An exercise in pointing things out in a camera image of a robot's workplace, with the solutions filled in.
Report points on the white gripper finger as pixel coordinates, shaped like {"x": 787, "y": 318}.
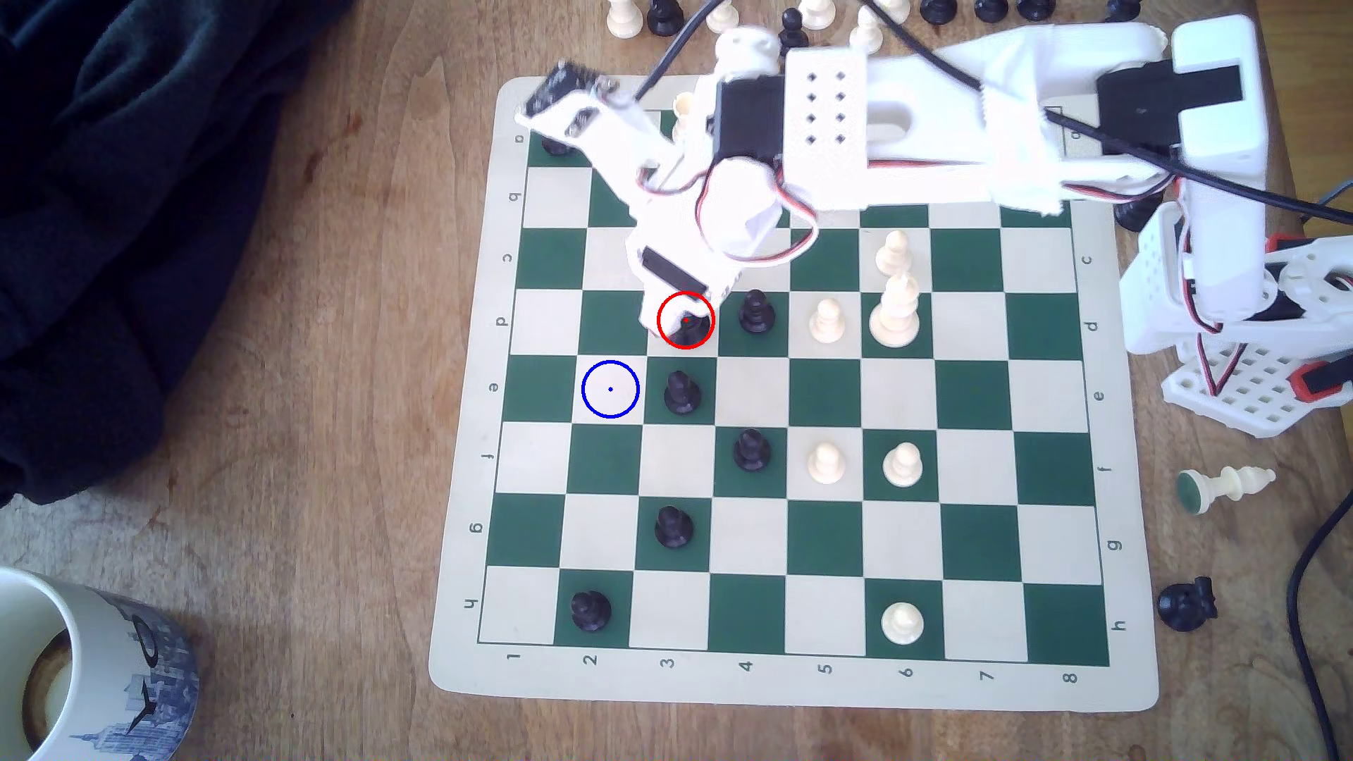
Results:
{"x": 652, "y": 307}
{"x": 719, "y": 287}

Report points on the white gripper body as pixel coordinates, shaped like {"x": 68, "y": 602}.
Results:
{"x": 661, "y": 262}

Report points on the tall black chess piece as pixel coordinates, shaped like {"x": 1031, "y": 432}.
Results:
{"x": 689, "y": 331}

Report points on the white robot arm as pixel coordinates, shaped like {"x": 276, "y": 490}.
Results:
{"x": 941, "y": 74}

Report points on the black pawn chess piece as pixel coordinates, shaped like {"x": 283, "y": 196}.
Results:
{"x": 591, "y": 612}
{"x": 757, "y": 315}
{"x": 682, "y": 395}
{"x": 673, "y": 530}
{"x": 752, "y": 452}
{"x": 792, "y": 34}

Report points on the white rook chess piece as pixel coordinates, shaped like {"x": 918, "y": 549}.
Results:
{"x": 684, "y": 109}

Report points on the white pawn chess piece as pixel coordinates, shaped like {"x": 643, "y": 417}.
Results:
{"x": 894, "y": 252}
{"x": 826, "y": 465}
{"x": 827, "y": 322}
{"x": 864, "y": 37}
{"x": 902, "y": 625}
{"x": 903, "y": 466}

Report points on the black rook chess piece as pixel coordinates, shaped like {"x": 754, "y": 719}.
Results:
{"x": 554, "y": 146}

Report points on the green white chess mat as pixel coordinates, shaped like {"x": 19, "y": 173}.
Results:
{"x": 951, "y": 550}

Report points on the black knight chess piece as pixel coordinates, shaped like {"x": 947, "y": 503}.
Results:
{"x": 1184, "y": 606}

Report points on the white bishop green felt base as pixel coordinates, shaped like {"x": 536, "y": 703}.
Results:
{"x": 1232, "y": 485}

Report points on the dark blue cloth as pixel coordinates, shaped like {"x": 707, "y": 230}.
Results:
{"x": 106, "y": 211}

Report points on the white mug blue print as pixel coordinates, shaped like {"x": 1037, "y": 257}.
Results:
{"x": 116, "y": 676}

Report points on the black wrist camera board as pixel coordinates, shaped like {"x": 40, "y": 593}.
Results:
{"x": 560, "y": 87}

